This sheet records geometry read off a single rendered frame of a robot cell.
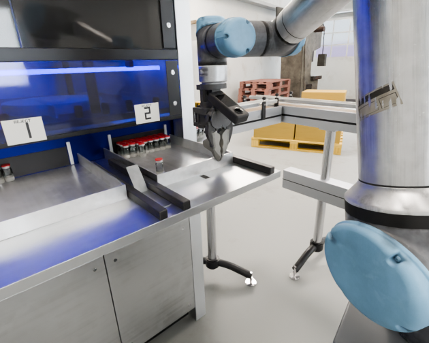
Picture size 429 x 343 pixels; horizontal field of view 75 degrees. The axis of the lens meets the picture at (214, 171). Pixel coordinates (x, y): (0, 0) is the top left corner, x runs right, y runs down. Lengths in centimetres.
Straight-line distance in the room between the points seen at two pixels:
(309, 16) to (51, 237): 62
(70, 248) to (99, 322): 67
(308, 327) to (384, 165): 130
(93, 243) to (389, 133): 46
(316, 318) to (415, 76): 140
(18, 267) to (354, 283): 47
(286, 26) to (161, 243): 85
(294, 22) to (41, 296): 98
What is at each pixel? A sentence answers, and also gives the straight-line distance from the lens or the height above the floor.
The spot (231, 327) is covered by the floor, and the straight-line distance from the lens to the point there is 151.
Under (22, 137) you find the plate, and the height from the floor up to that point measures 100.
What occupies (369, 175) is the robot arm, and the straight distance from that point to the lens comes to 32.
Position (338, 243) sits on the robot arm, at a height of 98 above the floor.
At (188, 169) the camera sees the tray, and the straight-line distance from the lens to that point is 74.
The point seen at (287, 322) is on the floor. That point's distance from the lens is 155.
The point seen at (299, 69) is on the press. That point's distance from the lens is 705.
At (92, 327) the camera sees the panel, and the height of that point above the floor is 32.
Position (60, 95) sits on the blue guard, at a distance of 85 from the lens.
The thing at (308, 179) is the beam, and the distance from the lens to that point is 166.
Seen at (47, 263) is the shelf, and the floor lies 88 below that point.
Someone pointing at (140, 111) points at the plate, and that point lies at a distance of 93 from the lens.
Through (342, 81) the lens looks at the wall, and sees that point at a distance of 944.
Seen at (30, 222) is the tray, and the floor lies 90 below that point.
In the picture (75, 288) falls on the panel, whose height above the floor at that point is 51.
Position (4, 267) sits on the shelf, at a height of 88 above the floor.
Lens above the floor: 116
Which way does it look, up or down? 21 degrees down
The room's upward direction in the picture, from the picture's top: 2 degrees counter-clockwise
